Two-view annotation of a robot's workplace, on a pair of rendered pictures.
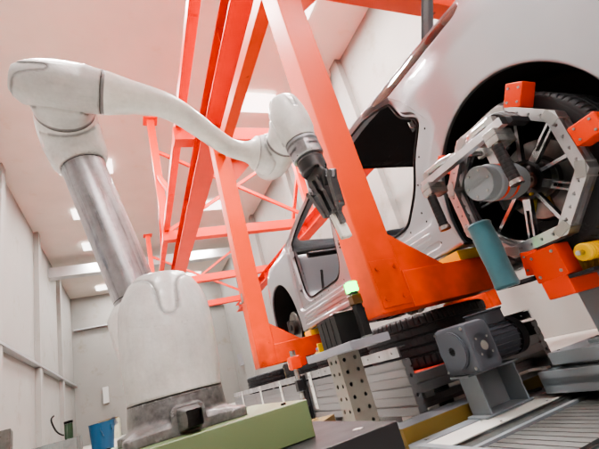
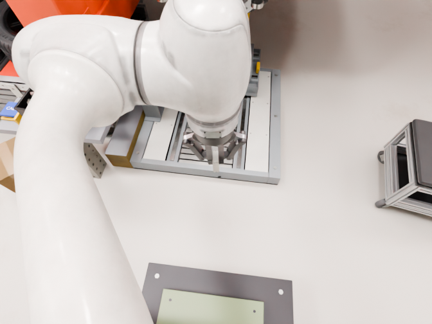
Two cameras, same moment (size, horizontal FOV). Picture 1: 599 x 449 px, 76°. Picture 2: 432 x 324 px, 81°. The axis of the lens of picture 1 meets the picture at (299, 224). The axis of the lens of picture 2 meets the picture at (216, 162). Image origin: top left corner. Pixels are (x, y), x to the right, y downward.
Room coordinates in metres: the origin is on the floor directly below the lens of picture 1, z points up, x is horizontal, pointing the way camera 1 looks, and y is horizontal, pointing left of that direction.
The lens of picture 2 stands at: (0.75, 0.16, 1.24)
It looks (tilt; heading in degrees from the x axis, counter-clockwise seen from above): 60 degrees down; 304
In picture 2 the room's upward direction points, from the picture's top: straight up
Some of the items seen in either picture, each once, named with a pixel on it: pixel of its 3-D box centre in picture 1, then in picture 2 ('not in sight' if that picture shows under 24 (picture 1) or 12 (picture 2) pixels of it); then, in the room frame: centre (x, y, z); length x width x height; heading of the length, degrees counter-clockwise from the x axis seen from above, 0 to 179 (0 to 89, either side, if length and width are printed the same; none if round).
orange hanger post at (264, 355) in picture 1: (235, 235); not in sight; (3.41, 0.61, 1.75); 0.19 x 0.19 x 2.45; 26
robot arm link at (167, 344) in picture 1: (167, 331); not in sight; (0.70, 0.29, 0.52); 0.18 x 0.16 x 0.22; 28
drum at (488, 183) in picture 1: (497, 182); not in sight; (1.37, -0.76, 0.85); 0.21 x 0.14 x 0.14; 116
